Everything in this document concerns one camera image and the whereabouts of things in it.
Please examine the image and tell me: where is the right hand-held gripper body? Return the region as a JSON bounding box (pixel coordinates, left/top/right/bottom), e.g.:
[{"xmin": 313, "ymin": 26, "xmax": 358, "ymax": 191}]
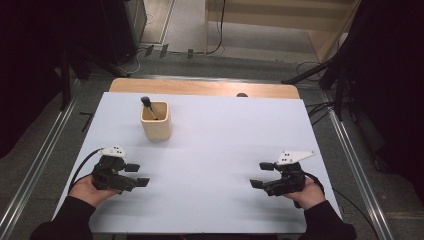
[{"xmin": 264, "ymin": 149, "xmax": 317, "ymax": 198}]

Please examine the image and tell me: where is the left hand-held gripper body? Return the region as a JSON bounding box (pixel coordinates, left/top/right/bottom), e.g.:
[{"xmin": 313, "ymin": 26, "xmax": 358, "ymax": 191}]
[{"xmin": 91, "ymin": 145, "xmax": 138, "ymax": 194}]

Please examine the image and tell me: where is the beige square holder cup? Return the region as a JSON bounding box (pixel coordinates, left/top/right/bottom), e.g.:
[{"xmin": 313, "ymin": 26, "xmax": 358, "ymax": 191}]
[{"xmin": 139, "ymin": 100, "xmax": 173, "ymax": 142}]

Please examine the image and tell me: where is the black makeup brush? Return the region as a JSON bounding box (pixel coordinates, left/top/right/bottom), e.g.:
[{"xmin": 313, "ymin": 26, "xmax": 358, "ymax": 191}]
[{"xmin": 140, "ymin": 95, "xmax": 159, "ymax": 121}]

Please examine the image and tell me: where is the person's right hand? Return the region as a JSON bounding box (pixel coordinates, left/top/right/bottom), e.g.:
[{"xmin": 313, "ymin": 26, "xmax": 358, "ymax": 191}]
[{"xmin": 283, "ymin": 176, "xmax": 327, "ymax": 211}]

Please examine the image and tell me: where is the person's left hand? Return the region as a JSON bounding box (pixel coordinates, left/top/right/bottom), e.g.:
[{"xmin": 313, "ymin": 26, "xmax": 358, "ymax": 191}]
[{"xmin": 68, "ymin": 174, "xmax": 123, "ymax": 208}]

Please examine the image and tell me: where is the white table cover board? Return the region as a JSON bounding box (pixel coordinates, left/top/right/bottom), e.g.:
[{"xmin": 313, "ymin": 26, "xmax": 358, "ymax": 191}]
[{"xmin": 52, "ymin": 91, "xmax": 343, "ymax": 235}]

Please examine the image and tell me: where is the wooden table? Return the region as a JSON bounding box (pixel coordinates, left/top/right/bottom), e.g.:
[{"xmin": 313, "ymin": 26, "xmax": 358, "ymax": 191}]
[{"xmin": 109, "ymin": 78, "xmax": 301, "ymax": 100}]

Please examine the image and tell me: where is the black metal stand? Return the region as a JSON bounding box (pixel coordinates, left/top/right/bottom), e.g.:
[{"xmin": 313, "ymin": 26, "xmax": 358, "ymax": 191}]
[
  {"xmin": 59, "ymin": 46, "xmax": 131, "ymax": 113},
  {"xmin": 281, "ymin": 49, "xmax": 354, "ymax": 123}
]

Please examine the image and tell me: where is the dark curtain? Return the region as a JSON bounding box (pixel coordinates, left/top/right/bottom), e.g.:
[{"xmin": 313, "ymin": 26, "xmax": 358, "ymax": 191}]
[
  {"xmin": 0, "ymin": 0, "xmax": 104, "ymax": 159},
  {"xmin": 346, "ymin": 0, "xmax": 424, "ymax": 201}
]

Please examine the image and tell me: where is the black cabinet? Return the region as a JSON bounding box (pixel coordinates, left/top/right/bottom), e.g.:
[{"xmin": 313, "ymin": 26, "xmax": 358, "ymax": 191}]
[{"xmin": 99, "ymin": 0, "xmax": 148, "ymax": 66}]

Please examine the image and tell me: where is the light wooden shelf unit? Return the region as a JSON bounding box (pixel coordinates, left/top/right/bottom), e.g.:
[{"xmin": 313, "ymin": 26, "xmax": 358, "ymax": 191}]
[{"xmin": 203, "ymin": 0, "xmax": 363, "ymax": 63}]

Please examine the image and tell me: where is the right hand-held gripper black cable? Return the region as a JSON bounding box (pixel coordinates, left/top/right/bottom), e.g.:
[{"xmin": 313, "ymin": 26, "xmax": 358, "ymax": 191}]
[{"xmin": 303, "ymin": 171, "xmax": 381, "ymax": 240}]

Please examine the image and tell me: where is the hand-held gripper black cable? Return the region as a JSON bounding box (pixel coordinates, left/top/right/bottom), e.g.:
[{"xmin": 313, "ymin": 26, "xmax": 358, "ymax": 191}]
[
  {"xmin": 67, "ymin": 148, "xmax": 104, "ymax": 194},
  {"xmin": 303, "ymin": 171, "xmax": 381, "ymax": 240}
]

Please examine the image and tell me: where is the left hand-held gripper black cable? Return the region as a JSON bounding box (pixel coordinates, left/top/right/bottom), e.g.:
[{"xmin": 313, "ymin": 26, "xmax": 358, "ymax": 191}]
[{"xmin": 67, "ymin": 148, "xmax": 104, "ymax": 194}]

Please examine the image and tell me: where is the metal floor rail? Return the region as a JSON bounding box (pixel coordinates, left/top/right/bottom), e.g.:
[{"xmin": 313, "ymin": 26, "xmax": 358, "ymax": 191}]
[
  {"xmin": 319, "ymin": 89, "xmax": 396, "ymax": 240},
  {"xmin": 0, "ymin": 78, "xmax": 83, "ymax": 240}
]

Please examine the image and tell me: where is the black floor cables bundle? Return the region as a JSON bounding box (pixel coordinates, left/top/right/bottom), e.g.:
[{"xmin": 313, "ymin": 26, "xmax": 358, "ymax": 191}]
[{"xmin": 304, "ymin": 101, "xmax": 336, "ymax": 128}]

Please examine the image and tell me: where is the white floor cable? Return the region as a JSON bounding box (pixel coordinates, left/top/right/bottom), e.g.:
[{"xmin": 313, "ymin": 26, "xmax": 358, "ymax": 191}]
[{"xmin": 118, "ymin": 48, "xmax": 148, "ymax": 76}]

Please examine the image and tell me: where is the thin black looped cable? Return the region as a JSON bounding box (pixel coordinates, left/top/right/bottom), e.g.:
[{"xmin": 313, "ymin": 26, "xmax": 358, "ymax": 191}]
[{"xmin": 295, "ymin": 60, "xmax": 323, "ymax": 79}]

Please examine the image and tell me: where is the black hanging cable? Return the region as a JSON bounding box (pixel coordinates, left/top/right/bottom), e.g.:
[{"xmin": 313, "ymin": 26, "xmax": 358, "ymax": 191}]
[{"xmin": 205, "ymin": 0, "xmax": 228, "ymax": 56}]

